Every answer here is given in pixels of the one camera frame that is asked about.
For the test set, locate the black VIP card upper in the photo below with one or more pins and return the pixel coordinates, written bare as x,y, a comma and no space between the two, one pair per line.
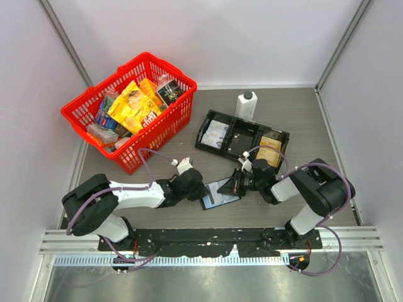
239,144

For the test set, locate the gold card top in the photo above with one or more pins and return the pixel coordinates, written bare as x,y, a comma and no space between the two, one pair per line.
267,141

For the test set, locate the aluminium frame profile left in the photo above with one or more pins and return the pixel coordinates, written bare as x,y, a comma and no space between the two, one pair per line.
63,37

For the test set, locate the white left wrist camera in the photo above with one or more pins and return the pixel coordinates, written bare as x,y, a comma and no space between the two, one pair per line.
184,165

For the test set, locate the black leather card holder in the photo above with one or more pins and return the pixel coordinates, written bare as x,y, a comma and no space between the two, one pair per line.
213,199

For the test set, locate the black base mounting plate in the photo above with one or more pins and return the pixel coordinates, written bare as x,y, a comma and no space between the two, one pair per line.
210,242

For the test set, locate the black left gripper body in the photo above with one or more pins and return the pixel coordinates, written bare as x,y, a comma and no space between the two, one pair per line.
198,193

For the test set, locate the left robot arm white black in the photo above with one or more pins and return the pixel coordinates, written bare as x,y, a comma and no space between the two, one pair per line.
90,206

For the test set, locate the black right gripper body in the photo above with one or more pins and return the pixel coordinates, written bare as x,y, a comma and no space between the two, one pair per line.
249,182

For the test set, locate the white bottle black cap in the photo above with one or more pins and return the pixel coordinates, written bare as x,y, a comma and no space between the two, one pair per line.
246,105

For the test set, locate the white VIP card bottom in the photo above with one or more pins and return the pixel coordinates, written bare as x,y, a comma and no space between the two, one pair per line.
215,142

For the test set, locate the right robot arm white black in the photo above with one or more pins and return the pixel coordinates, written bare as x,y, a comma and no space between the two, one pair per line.
322,187

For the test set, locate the black gold patterned box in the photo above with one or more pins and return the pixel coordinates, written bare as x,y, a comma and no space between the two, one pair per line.
169,91

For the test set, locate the aluminium frame profile right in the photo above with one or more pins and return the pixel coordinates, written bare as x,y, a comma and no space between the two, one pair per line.
355,21

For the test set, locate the orange snack box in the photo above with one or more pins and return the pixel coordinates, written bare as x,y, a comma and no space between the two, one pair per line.
149,89

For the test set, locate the yellow snack bag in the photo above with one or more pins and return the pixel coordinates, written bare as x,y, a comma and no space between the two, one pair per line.
133,109

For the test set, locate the gold card bottom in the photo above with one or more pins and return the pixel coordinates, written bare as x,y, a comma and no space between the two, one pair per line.
272,157

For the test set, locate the black three-compartment card tray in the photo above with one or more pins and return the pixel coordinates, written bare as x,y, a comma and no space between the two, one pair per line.
228,136

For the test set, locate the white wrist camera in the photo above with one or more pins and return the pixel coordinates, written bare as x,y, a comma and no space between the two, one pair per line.
245,162
184,165

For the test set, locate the white VIP card top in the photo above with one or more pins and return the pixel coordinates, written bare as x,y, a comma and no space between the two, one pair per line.
218,126

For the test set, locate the white slotted cable duct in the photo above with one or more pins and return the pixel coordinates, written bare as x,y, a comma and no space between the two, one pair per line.
110,260

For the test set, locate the blue green snack pack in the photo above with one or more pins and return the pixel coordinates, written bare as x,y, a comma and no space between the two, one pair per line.
102,118

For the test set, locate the gold card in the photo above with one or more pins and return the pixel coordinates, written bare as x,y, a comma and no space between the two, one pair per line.
267,141
272,157

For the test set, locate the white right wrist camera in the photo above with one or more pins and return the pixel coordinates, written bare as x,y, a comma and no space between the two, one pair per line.
245,162

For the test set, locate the red plastic shopping basket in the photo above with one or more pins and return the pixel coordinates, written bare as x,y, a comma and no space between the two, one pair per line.
151,128

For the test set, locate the aluminium frame profile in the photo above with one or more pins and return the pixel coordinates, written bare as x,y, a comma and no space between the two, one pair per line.
355,21
63,37

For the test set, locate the clear plastic wrapped pack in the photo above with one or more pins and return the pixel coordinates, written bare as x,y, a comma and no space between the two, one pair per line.
104,135

